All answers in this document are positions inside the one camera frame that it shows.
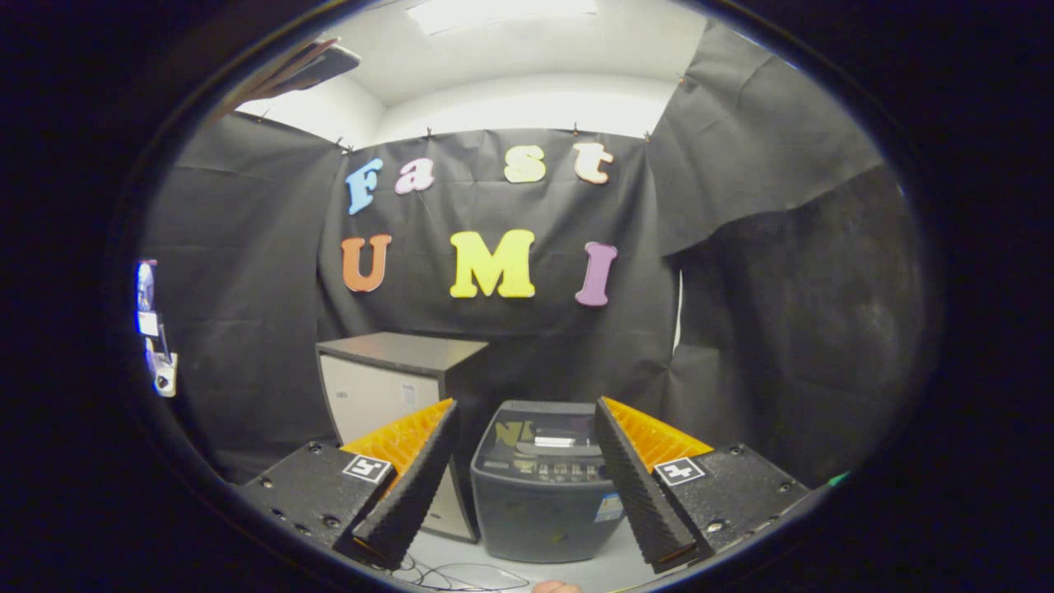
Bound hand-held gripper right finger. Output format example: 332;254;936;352
595;396;812;573

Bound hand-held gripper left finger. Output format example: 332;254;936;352
239;399;460;569

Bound grey washing machine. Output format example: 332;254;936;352
469;400;631;565

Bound grey cabinet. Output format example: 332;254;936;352
315;332;489;544

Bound black backdrop cloth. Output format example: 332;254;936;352
140;21;940;488

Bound white and blue equipment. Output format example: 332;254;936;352
136;259;178;398

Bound dark brown overhead panel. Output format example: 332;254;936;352
218;37;361;124

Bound ceiling light panel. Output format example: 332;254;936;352
406;0;599;35

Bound thin black floor cables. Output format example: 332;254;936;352
391;553;532;592

